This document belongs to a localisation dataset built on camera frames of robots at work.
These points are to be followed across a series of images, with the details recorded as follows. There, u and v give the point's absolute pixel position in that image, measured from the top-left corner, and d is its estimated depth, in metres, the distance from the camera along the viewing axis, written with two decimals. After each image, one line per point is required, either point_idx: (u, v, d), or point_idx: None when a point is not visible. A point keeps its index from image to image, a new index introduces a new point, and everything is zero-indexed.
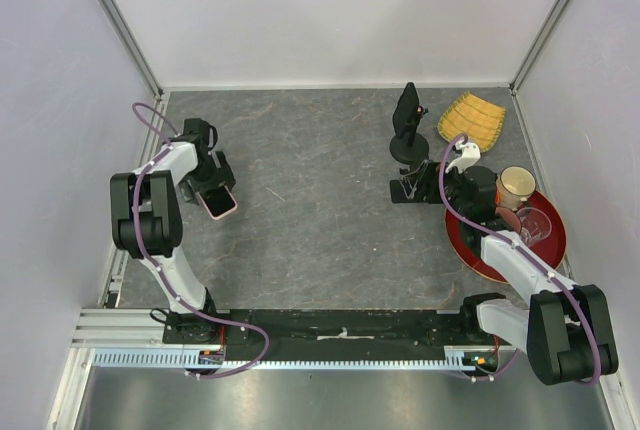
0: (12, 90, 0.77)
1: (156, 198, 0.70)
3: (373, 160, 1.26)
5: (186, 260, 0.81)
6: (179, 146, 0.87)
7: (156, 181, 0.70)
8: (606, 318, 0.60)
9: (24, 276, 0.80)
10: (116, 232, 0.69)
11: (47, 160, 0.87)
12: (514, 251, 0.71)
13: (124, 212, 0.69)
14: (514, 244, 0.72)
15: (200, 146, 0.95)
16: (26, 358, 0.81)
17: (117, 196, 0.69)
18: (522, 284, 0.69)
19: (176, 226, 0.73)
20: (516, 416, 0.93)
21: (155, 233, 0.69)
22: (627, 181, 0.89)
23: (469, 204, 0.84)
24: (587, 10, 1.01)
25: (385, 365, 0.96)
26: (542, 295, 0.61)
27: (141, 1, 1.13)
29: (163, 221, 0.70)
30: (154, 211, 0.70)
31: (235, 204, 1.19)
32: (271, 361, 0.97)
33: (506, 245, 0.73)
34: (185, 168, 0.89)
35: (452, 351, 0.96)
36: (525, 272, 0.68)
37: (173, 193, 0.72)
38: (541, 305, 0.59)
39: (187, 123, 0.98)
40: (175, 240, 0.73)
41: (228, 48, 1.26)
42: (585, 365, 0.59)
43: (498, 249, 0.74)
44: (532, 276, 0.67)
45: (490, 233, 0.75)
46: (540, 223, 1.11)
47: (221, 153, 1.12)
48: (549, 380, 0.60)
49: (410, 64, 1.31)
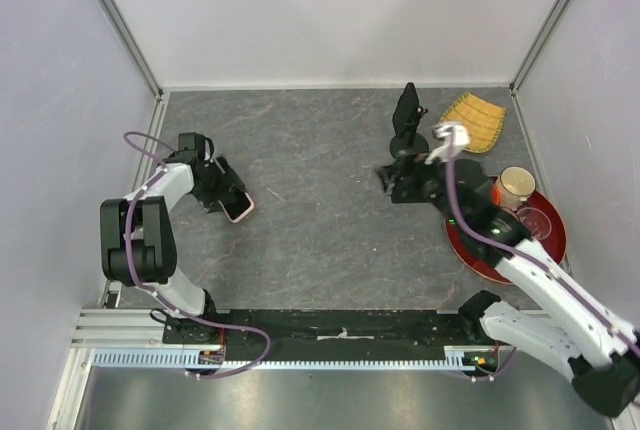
0: (13, 90, 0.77)
1: (149, 227, 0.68)
3: (373, 160, 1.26)
5: (183, 281, 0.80)
6: (174, 168, 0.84)
7: (148, 209, 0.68)
8: None
9: (25, 275, 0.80)
10: (106, 261, 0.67)
11: (46, 161, 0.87)
12: (555, 284, 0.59)
13: (114, 241, 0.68)
14: (552, 276, 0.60)
15: (198, 165, 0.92)
16: (26, 359, 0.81)
17: (107, 224, 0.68)
18: (566, 324, 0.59)
19: (171, 254, 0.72)
20: (516, 416, 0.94)
21: (147, 261, 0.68)
22: (627, 181, 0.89)
23: (469, 207, 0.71)
24: (587, 10, 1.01)
25: (385, 366, 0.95)
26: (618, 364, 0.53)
27: (141, 1, 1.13)
29: (155, 252, 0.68)
30: (146, 241, 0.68)
31: (250, 202, 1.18)
32: (271, 361, 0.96)
33: (539, 272, 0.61)
34: (182, 191, 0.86)
35: (452, 351, 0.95)
36: (578, 318, 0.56)
37: (165, 221, 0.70)
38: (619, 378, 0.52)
39: (183, 140, 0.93)
40: (170, 269, 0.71)
41: (228, 49, 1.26)
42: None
43: (531, 279, 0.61)
44: (590, 324, 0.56)
45: (515, 254, 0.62)
46: (540, 223, 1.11)
47: (222, 160, 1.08)
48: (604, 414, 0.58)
49: (410, 64, 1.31)
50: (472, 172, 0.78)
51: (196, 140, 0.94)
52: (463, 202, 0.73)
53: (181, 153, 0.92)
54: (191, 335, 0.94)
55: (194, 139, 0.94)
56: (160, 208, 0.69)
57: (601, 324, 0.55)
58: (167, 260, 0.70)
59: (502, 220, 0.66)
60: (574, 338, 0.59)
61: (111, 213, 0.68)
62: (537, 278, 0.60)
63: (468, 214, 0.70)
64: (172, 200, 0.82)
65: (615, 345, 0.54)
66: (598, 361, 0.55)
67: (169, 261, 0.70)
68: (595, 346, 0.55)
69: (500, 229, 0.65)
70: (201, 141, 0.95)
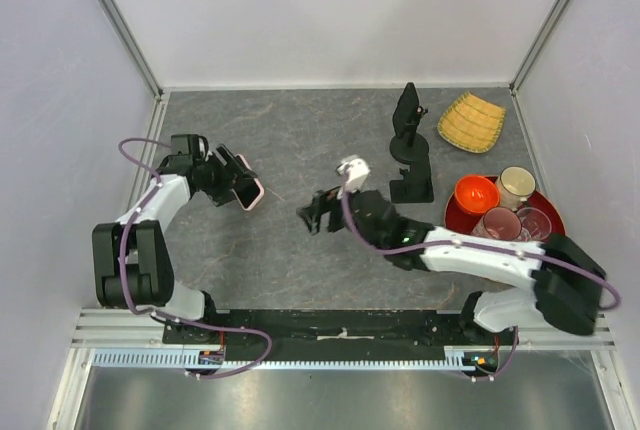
0: (13, 89, 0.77)
1: (144, 253, 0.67)
3: (373, 160, 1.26)
5: (181, 291, 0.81)
6: (168, 182, 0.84)
7: (144, 235, 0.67)
8: (574, 245, 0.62)
9: (24, 275, 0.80)
10: (101, 288, 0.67)
11: (46, 160, 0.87)
12: (464, 248, 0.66)
13: (108, 269, 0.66)
14: (459, 244, 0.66)
15: (193, 172, 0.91)
16: (26, 359, 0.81)
17: (101, 251, 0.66)
18: (495, 271, 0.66)
19: (168, 279, 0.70)
20: (515, 415, 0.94)
21: (143, 288, 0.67)
22: (627, 181, 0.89)
23: (383, 231, 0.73)
24: (587, 10, 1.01)
25: (385, 366, 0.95)
26: (541, 278, 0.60)
27: (141, 1, 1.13)
29: (151, 279, 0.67)
30: (142, 267, 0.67)
31: (260, 188, 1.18)
32: (271, 361, 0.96)
33: (450, 246, 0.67)
34: (178, 205, 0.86)
35: (452, 351, 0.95)
36: (494, 261, 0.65)
37: (161, 246, 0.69)
38: (548, 289, 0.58)
39: (175, 144, 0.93)
40: (166, 294, 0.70)
41: (227, 49, 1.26)
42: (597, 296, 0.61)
43: (447, 256, 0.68)
44: (505, 261, 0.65)
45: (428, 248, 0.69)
46: (540, 223, 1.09)
47: (222, 149, 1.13)
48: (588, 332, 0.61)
49: (410, 65, 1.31)
50: (368, 197, 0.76)
51: (190, 143, 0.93)
52: (375, 230, 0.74)
53: (175, 157, 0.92)
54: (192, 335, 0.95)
55: (187, 144, 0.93)
56: (156, 233, 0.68)
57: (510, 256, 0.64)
58: (164, 286, 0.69)
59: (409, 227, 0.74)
60: (510, 280, 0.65)
61: (105, 239, 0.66)
62: (449, 253, 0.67)
63: (384, 239, 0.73)
64: (168, 215, 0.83)
65: (531, 266, 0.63)
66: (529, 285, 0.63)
67: (165, 286, 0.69)
68: (517, 274, 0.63)
69: (412, 236, 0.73)
70: (194, 145, 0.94)
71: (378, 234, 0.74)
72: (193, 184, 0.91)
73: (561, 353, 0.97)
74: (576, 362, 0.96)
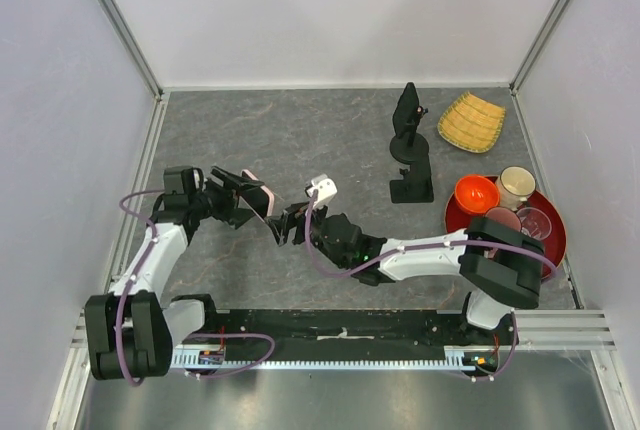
0: (13, 90, 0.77)
1: (138, 329, 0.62)
3: (373, 160, 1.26)
5: (182, 321, 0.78)
6: (164, 236, 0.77)
7: (136, 311, 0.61)
8: (495, 224, 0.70)
9: (24, 276, 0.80)
10: (96, 361, 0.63)
11: (46, 161, 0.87)
12: (407, 253, 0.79)
13: (104, 343, 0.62)
14: (403, 250, 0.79)
15: (189, 218, 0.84)
16: (26, 360, 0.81)
17: (95, 325, 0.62)
18: (439, 266, 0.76)
19: (168, 349, 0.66)
20: (515, 415, 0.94)
21: (139, 362, 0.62)
22: (626, 181, 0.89)
23: (350, 251, 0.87)
24: (587, 10, 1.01)
25: (385, 366, 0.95)
26: (470, 261, 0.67)
27: (141, 1, 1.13)
29: (148, 354, 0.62)
30: (139, 342, 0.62)
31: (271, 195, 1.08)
32: (272, 361, 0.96)
33: (397, 254, 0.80)
34: (177, 256, 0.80)
35: (452, 351, 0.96)
36: (433, 257, 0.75)
37: (157, 319, 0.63)
38: (476, 270, 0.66)
39: (167, 181, 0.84)
40: (166, 364, 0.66)
41: (227, 48, 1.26)
42: (533, 266, 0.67)
43: (397, 262, 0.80)
44: (440, 254, 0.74)
45: (380, 260, 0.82)
46: (540, 223, 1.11)
47: (216, 171, 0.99)
48: (535, 301, 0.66)
49: (410, 65, 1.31)
50: (339, 223, 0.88)
51: (184, 179, 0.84)
52: (343, 251, 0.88)
53: (170, 197, 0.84)
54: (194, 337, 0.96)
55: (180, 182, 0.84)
56: (152, 309, 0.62)
57: (442, 248, 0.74)
58: (162, 358, 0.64)
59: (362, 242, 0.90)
60: (453, 271, 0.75)
61: (98, 314, 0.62)
62: (397, 259, 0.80)
63: (351, 258, 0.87)
64: (166, 272, 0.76)
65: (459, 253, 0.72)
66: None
67: (165, 357, 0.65)
68: (449, 262, 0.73)
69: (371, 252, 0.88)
70: (188, 177, 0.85)
71: (347, 254, 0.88)
72: (190, 227, 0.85)
73: (561, 353, 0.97)
74: (576, 362, 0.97)
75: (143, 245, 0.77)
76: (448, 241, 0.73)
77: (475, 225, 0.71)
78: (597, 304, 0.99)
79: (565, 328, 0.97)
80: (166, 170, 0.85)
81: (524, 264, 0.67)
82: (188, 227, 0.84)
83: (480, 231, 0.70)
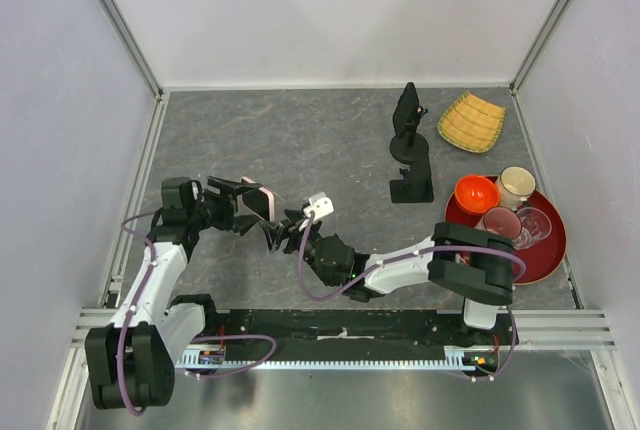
0: (13, 90, 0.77)
1: (140, 361, 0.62)
3: (373, 160, 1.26)
5: (182, 335, 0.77)
6: (164, 257, 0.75)
7: (138, 344, 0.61)
8: (458, 228, 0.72)
9: (25, 275, 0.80)
10: (98, 389, 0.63)
11: (46, 161, 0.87)
12: (385, 266, 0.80)
13: (104, 374, 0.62)
14: (383, 264, 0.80)
15: (189, 234, 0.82)
16: (26, 359, 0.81)
17: (96, 359, 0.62)
18: (415, 276, 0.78)
19: (168, 377, 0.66)
20: (515, 416, 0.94)
21: (140, 392, 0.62)
22: (626, 181, 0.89)
23: (345, 273, 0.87)
24: (587, 10, 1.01)
25: (385, 366, 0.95)
26: (438, 265, 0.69)
27: (141, 1, 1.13)
29: (149, 385, 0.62)
30: (140, 373, 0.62)
31: (268, 195, 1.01)
32: (272, 361, 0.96)
33: (377, 269, 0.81)
34: (178, 276, 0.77)
35: (452, 351, 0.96)
36: (407, 268, 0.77)
37: (159, 350, 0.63)
38: (444, 273, 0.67)
39: (166, 196, 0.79)
40: (167, 392, 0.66)
41: (227, 48, 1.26)
42: (502, 264, 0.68)
43: (378, 277, 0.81)
44: (412, 264, 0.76)
45: (365, 277, 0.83)
46: (540, 223, 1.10)
47: (212, 180, 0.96)
48: (507, 296, 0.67)
49: (410, 65, 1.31)
50: (335, 245, 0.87)
51: (182, 193, 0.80)
52: (337, 272, 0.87)
53: (169, 212, 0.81)
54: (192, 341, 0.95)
55: (179, 197, 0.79)
56: (153, 340, 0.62)
57: (413, 257, 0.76)
58: (163, 387, 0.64)
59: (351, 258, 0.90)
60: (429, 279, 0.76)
61: (98, 348, 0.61)
62: (379, 274, 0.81)
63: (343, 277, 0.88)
64: (167, 297, 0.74)
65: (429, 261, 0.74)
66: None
67: (165, 385, 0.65)
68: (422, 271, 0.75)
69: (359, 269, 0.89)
70: (186, 191, 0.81)
71: (339, 274, 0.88)
72: (189, 243, 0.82)
73: (561, 353, 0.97)
74: (576, 362, 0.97)
75: (142, 268, 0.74)
76: (416, 250, 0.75)
77: (439, 231, 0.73)
78: (597, 304, 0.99)
79: (565, 328, 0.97)
80: (163, 184, 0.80)
81: (493, 262, 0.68)
82: (186, 243, 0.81)
83: (445, 237, 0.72)
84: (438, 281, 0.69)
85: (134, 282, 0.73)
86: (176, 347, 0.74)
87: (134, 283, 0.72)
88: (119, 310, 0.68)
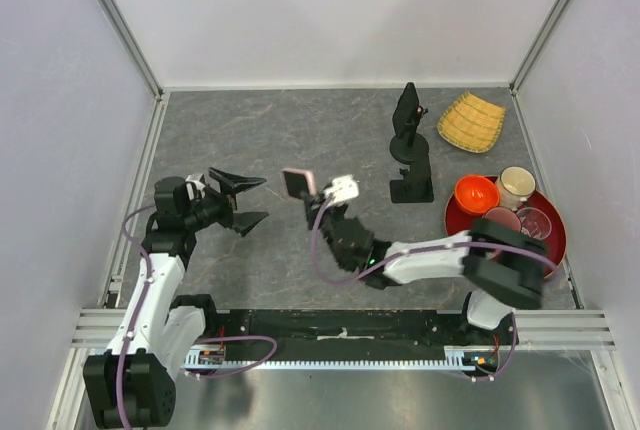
0: (13, 90, 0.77)
1: (140, 387, 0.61)
3: (373, 160, 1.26)
5: (183, 342, 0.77)
6: (160, 273, 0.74)
7: (138, 373, 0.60)
8: (492, 225, 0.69)
9: (25, 275, 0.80)
10: (98, 412, 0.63)
11: (46, 161, 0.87)
12: (410, 254, 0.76)
13: (105, 400, 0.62)
14: (407, 252, 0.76)
15: (186, 243, 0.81)
16: (26, 359, 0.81)
17: (96, 387, 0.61)
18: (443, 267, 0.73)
19: (169, 397, 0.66)
20: (515, 416, 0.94)
21: (141, 415, 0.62)
22: (626, 182, 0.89)
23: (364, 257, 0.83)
24: (586, 11, 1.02)
25: (385, 366, 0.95)
26: (468, 260, 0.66)
27: (141, 1, 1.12)
29: (151, 407, 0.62)
30: (140, 397, 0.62)
31: (302, 172, 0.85)
32: (272, 361, 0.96)
33: (400, 257, 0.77)
34: (176, 289, 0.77)
35: (452, 351, 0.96)
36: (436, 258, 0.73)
37: (159, 374, 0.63)
38: (470, 270, 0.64)
39: (160, 200, 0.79)
40: (168, 411, 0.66)
41: (227, 47, 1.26)
42: (536, 268, 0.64)
43: (400, 265, 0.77)
44: (440, 257, 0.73)
45: (387, 264, 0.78)
46: (540, 223, 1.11)
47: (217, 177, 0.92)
48: (537, 301, 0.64)
49: (410, 64, 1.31)
50: (356, 228, 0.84)
51: (176, 197, 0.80)
52: (356, 256, 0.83)
53: (163, 218, 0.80)
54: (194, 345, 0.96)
55: (172, 202, 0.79)
56: (152, 367, 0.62)
57: (444, 249, 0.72)
58: (164, 407, 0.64)
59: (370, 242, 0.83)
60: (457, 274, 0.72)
61: (96, 377, 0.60)
62: (401, 262, 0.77)
63: (360, 262, 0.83)
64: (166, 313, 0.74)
65: (461, 254, 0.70)
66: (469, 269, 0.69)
67: (166, 405, 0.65)
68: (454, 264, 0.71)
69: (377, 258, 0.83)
70: (181, 194, 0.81)
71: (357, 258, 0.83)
72: (186, 249, 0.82)
73: (561, 353, 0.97)
74: (576, 362, 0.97)
75: (138, 285, 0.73)
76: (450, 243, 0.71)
77: (478, 226, 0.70)
78: (598, 304, 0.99)
79: (565, 328, 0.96)
80: (157, 190, 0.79)
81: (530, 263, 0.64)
82: (183, 251, 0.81)
83: (482, 233, 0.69)
84: (475, 271, 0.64)
85: (132, 299, 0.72)
86: (177, 358, 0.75)
87: (131, 301, 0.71)
88: (116, 334, 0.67)
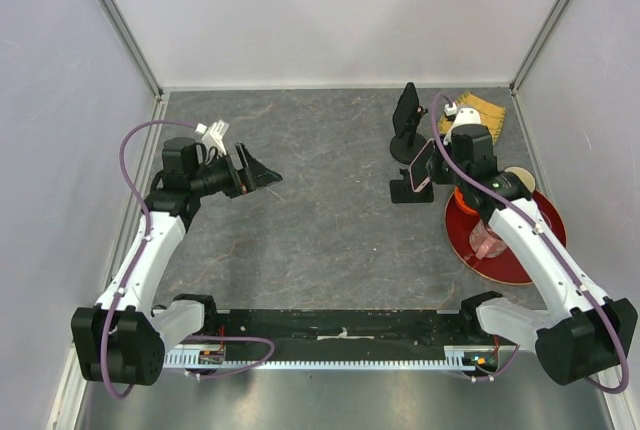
0: (14, 91, 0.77)
1: (125, 344, 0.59)
3: (373, 160, 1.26)
5: (176, 319, 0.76)
6: (158, 231, 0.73)
7: (124, 328, 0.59)
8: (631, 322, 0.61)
9: (25, 275, 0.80)
10: (84, 364, 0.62)
11: (46, 161, 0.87)
12: (536, 237, 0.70)
13: (91, 352, 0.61)
14: (539, 232, 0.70)
15: (188, 205, 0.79)
16: (25, 359, 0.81)
17: (83, 340, 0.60)
18: (545, 285, 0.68)
19: (156, 358, 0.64)
20: (517, 417, 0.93)
21: (126, 371, 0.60)
22: (627, 181, 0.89)
23: (468, 161, 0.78)
24: (586, 10, 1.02)
25: (385, 365, 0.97)
26: (579, 320, 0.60)
27: (141, 1, 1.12)
29: (136, 366, 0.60)
30: (126, 354, 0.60)
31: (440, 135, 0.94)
32: (274, 361, 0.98)
33: (528, 229, 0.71)
34: (173, 250, 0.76)
35: (452, 351, 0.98)
36: (553, 274, 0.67)
37: (145, 334, 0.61)
38: (572, 329, 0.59)
39: (168, 157, 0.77)
40: (153, 372, 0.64)
41: (227, 48, 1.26)
42: (597, 363, 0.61)
43: (517, 229, 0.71)
44: (561, 280, 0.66)
45: (507, 207, 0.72)
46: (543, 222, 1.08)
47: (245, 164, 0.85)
48: (561, 378, 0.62)
49: (410, 65, 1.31)
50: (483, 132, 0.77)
51: (184, 156, 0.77)
52: (466, 156, 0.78)
53: (169, 175, 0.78)
54: (193, 345, 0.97)
55: (180, 162, 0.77)
56: (140, 327, 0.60)
57: (571, 283, 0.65)
58: (150, 367, 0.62)
59: (505, 178, 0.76)
60: (549, 302, 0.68)
61: (84, 330, 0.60)
62: (522, 230, 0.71)
63: (469, 165, 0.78)
64: (159, 274, 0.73)
65: (579, 302, 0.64)
66: (562, 315, 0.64)
67: (152, 366, 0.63)
68: (562, 299, 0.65)
69: (500, 184, 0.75)
70: (190, 155, 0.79)
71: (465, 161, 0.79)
72: (189, 212, 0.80)
73: None
74: None
75: (136, 241, 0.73)
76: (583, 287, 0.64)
77: (621, 306, 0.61)
78: None
79: None
80: (166, 146, 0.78)
81: (601, 365, 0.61)
82: (185, 213, 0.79)
83: (616, 315, 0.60)
84: (574, 333, 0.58)
85: (127, 255, 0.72)
86: (170, 333, 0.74)
87: (127, 257, 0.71)
88: (107, 290, 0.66)
